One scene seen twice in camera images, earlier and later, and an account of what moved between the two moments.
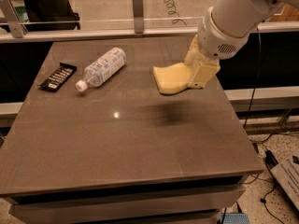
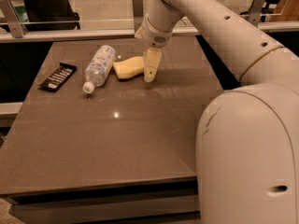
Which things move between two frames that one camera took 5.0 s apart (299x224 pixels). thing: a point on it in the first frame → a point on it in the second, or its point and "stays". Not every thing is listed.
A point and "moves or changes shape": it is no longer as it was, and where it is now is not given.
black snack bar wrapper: x=60 y=76 stays
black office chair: x=47 y=3 stays
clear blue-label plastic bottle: x=103 y=69 moves or changes shape
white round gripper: x=216 y=41 → x=153 y=35
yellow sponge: x=172 y=78 → x=129 y=67
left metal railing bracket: x=15 y=24 stays
